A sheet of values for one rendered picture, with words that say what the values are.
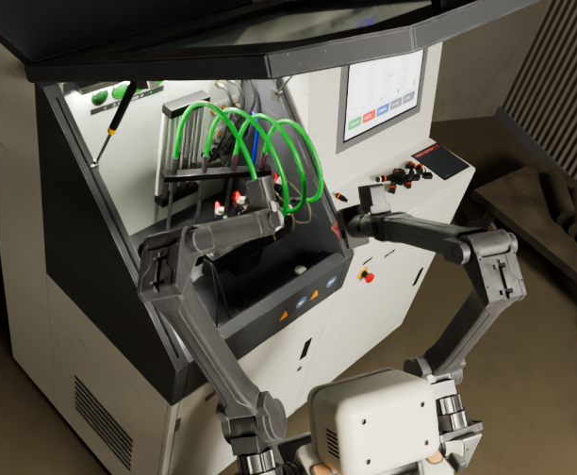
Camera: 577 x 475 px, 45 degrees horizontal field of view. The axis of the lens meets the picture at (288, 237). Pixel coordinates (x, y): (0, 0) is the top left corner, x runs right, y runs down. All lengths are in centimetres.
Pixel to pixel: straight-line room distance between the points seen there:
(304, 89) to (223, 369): 105
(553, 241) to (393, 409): 244
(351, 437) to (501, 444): 192
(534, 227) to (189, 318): 269
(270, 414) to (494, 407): 201
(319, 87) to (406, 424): 109
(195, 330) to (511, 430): 220
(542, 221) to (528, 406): 96
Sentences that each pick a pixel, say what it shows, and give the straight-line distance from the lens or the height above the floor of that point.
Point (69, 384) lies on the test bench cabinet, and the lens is 249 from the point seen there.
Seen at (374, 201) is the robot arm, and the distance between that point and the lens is 162.
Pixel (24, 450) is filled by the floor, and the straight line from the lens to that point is 275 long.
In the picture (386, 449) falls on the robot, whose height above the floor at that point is 133.
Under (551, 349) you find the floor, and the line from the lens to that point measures 360.
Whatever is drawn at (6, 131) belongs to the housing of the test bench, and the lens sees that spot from 200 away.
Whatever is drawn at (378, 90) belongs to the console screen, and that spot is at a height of 126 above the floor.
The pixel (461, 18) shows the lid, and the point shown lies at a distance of 117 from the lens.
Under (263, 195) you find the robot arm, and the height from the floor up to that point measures 140.
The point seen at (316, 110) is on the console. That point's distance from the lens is 209.
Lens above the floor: 240
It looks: 43 degrees down
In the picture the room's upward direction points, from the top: 15 degrees clockwise
